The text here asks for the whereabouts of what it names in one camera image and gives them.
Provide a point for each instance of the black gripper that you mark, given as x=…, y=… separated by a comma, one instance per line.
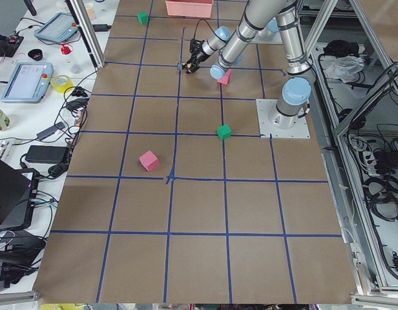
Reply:
x=198, y=57

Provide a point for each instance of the yellow push button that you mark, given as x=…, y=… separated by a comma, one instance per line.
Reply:
x=186, y=67

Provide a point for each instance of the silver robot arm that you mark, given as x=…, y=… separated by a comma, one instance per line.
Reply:
x=272, y=26
x=256, y=16

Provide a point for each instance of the green cube near arm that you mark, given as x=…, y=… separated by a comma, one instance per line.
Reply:
x=224, y=132

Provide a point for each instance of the pink cube centre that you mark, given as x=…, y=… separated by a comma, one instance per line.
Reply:
x=225, y=79

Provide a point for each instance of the pink cube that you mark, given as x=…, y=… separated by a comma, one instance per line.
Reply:
x=149, y=161
x=225, y=79

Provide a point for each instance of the pink plastic tray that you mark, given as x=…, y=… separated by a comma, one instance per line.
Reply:
x=195, y=8

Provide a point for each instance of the green cube far corner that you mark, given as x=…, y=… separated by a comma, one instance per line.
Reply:
x=143, y=17

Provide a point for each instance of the pink cube front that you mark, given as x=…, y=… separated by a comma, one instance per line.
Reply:
x=149, y=161

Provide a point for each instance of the yellow tape roll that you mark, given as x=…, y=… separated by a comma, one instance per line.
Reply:
x=61, y=83

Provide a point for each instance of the upper teach pendant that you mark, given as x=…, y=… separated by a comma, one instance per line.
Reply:
x=58, y=29

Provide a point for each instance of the teach pendant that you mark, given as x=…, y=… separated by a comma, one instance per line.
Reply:
x=28, y=83
x=58, y=29

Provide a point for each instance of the crumpled white cloth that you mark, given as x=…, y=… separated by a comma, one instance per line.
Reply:
x=345, y=69

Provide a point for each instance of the black bowl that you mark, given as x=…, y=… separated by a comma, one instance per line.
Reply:
x=35, y=54

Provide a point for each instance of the lower teach pendant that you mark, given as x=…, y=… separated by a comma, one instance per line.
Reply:
x=28, y=83

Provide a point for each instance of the black power adapter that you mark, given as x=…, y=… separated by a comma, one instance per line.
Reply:
x=46, y=154

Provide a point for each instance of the white power strip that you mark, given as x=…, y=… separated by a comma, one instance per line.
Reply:
x=368, y=163

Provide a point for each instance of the black laptop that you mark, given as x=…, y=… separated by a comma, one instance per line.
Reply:
x=18, y=188

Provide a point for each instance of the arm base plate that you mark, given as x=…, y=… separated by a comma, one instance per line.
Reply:
x=267, y=37
x=272, y=124

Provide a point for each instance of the aluminium frame post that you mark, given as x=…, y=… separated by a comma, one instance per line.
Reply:
x=81, y=18

